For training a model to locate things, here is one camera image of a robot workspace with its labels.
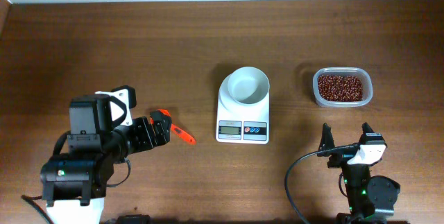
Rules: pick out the clear plastic container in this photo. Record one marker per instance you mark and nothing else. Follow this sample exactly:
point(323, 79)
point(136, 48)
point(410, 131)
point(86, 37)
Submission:
point(344, 71)

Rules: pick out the white round bowl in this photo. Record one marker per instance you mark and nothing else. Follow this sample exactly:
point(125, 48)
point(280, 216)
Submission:
point(248, 85)

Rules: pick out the red beans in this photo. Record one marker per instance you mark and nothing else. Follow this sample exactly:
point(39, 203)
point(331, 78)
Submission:
point(340, 88)

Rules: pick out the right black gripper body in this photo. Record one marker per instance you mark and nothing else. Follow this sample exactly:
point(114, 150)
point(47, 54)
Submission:
point(341, 157)

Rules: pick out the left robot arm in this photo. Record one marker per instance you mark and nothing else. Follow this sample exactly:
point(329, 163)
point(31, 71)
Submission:
point(75, 178)

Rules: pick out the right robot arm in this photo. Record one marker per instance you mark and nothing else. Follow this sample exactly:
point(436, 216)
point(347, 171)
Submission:
point(371, 199)

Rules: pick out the orange measuring scoop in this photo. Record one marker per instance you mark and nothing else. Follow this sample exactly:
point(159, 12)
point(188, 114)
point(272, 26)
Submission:
point(185, 136)

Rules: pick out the white digital kitchen scale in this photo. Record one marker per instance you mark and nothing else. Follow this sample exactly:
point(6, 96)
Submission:
point(241, 124)

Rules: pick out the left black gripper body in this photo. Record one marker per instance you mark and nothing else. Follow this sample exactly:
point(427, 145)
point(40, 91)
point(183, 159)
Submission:
point(137, 137)

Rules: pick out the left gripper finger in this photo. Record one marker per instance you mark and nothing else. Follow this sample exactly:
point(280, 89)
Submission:
point(161, 116)
point(162, 130)

